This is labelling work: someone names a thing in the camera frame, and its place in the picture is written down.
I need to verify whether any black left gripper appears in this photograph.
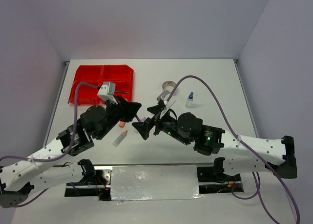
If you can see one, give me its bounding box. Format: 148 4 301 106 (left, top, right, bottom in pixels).
96 94 142 139

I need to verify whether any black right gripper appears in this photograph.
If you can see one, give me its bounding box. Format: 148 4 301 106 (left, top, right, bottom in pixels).
132 104 190 145

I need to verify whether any teal ink pen refill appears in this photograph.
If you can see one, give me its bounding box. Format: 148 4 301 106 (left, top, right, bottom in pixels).
114 90 128 94

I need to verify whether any orange highlighter cap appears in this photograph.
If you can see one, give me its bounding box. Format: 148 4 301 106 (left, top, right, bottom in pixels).
119 121 126 128

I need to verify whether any orange-tipped clear highlighter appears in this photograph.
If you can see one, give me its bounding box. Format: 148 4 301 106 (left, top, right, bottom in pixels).
112 130 128 147

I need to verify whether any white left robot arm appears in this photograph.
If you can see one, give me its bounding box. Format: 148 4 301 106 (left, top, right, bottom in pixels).
0 96 141 208

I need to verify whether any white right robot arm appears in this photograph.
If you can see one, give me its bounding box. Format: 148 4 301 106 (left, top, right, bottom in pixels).
132 106 297 180

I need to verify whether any red four-compartment bin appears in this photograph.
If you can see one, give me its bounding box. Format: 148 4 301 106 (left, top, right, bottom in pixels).
67 65 134 106

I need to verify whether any large clear tape roll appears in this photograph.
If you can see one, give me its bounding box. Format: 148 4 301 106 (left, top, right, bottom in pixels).
162 81 176 93

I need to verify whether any blue-capped spray bottle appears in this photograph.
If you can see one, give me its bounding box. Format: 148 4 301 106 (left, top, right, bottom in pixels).
185 92 194 108

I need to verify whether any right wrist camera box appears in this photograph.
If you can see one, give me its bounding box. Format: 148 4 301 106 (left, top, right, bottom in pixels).
156 90 176 119

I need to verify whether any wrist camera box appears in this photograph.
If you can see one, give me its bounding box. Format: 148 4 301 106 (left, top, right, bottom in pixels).
97 82 117 104
156 90 176 119

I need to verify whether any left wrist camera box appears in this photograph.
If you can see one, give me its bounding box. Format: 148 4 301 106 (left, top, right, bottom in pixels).
97 82 117 104

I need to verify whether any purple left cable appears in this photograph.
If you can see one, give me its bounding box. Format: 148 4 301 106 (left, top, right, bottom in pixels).
0 82 102 207

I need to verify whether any purple cable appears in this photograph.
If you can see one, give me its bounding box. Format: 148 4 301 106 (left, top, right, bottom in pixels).
0 82 102 207
167 75 301 224

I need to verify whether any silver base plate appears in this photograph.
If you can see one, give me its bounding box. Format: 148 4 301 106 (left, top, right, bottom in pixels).
64 165 243 202

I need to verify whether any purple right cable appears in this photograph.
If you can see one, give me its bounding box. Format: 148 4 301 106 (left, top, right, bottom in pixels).
167 75 301 224

